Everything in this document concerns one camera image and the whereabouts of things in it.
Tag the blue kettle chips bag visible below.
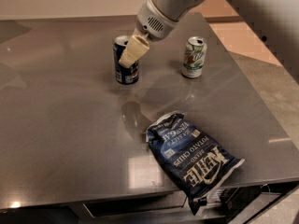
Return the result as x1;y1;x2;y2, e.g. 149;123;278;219
146;111;244;214

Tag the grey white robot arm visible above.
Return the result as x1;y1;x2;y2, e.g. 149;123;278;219
120;0;299;82

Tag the white green soda can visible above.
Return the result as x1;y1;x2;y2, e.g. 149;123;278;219
181;36;207;78

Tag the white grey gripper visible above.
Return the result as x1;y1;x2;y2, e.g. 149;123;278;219
119;0;178;68

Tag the blue pepsi can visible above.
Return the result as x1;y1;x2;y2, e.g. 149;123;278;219
113;35;139;85

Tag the metal drawer under table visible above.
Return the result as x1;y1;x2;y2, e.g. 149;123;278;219
66;187;225;222

